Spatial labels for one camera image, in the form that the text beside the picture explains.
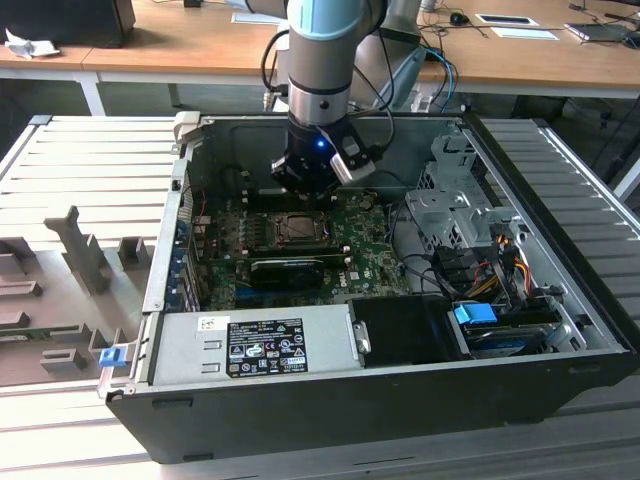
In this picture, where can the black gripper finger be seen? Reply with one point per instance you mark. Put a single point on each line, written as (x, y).
(330, 190)
(285, 172)

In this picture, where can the CPU chip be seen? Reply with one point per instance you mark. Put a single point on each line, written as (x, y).
(303, 225)

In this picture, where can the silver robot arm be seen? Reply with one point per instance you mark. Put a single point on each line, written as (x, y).
(320, 60)

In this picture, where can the CPU socket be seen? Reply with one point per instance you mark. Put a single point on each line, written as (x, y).
(278, 236)

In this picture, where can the black RAM slot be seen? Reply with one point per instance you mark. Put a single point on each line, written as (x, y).
(295, 249)
(335, 261)

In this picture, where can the blue expansion slot clips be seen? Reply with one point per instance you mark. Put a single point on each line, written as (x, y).
(181, 265)

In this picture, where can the green motherboard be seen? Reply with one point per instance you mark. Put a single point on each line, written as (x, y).
(370, 260)

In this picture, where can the black graphics card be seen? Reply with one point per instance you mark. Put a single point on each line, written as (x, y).
(285, 275)

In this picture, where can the beige plastic case latch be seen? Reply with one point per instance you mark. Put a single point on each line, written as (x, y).
(187, 127)

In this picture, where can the silver metal drive cage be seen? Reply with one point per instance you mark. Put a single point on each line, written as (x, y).
(440, 210)

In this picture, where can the pale blue teach pendant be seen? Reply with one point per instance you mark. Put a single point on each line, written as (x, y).
(405, 80)

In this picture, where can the wooden desk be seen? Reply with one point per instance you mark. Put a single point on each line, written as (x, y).
(200, 45)

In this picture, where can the black connector block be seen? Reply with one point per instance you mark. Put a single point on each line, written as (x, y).
(455, 267)

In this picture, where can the black plastic shroud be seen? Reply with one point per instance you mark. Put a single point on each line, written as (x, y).
(400, 330)

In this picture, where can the small black box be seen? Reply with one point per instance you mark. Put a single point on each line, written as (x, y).
(192, 3)

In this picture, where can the hard disk in blue carrier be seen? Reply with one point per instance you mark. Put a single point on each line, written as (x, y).
(472, 315)

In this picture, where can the black computer mouse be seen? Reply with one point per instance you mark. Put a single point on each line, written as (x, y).
(459, 18)

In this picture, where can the silver power supply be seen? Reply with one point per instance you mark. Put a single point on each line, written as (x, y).
(180, 350)

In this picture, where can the black PC case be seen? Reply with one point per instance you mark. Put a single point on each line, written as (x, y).
(350, 415)

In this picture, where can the white paper sheet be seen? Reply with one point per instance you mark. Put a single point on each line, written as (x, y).
(525, 33)

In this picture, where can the grey parts rack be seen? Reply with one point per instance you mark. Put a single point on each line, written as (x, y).
(60, 280)

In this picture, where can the blue case latch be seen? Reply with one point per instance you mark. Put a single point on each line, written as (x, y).
(111, 358)

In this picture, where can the crumpled white paper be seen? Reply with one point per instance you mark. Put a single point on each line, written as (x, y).
(30, 46)

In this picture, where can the green RAM stick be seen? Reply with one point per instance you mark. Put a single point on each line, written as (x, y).
(40, 333)

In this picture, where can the white metal leg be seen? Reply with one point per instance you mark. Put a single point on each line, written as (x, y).
(627, 184)

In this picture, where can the grey laptop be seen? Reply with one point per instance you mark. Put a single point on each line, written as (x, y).
(600, 31)

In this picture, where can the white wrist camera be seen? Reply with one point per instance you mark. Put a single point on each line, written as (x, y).
(350, 170)

